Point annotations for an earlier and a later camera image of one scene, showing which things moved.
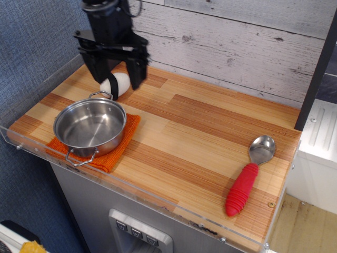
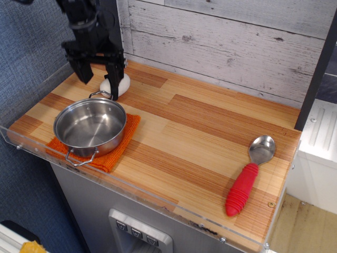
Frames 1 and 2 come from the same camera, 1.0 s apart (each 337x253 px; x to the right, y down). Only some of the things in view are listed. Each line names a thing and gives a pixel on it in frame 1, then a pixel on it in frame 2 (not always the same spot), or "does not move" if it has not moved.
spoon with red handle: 261,148 does not move
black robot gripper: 110,39 to 92,46
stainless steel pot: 88,126 does not move
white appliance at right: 313,175 does not move
